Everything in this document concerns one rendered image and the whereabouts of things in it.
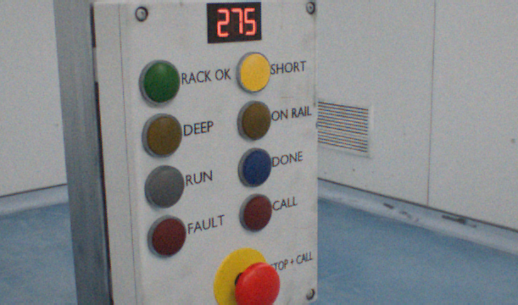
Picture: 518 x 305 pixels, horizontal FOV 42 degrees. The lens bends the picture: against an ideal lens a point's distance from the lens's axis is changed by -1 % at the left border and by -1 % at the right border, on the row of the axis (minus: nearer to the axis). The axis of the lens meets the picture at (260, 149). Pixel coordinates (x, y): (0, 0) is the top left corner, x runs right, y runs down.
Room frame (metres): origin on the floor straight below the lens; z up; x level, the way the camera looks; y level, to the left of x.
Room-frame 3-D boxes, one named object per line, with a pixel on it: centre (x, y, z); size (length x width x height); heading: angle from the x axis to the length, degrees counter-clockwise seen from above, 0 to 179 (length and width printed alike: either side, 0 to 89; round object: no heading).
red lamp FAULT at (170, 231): (0.45, 0.06, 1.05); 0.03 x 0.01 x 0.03; 129
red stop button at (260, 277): (0.49, 0.01, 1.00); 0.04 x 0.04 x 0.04; 39
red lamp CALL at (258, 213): (0.51, 0.00, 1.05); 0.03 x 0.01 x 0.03; 129
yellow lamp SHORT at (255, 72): (0.51, 0.00, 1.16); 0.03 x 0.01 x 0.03; 129
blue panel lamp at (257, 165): (0.51, 0.00, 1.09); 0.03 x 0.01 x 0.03; 129
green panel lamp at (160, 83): (0.45, 0.06, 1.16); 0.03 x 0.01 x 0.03; 129
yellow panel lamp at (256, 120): (0.51, 0.00, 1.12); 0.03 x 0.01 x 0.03; 129
